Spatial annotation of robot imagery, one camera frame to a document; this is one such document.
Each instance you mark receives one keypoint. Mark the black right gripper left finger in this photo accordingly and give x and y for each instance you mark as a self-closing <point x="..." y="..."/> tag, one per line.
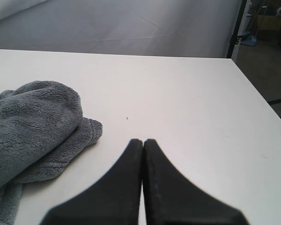
<point x="113" y="200"/>

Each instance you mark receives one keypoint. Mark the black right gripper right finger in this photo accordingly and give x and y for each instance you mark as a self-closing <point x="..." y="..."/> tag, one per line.
<point x="171" y="199"/>

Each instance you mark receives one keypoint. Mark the grey fluffy towel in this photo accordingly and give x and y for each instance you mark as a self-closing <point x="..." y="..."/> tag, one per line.
<point x="42" y="129"/>

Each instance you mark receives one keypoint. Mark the white backdrop cloth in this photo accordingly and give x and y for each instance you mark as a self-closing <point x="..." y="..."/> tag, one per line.
<point x="178" y="28"/>

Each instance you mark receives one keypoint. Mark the black backdrop stand pole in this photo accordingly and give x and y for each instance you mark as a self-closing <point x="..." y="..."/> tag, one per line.
<point x="234" y="40"/>

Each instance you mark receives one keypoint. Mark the blue dustpan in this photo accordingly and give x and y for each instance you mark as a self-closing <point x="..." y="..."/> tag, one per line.
<point x="248" y="39"/>

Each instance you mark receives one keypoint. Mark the cardboard box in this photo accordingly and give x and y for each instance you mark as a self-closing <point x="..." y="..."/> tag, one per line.
<point x="269" y="22"/>

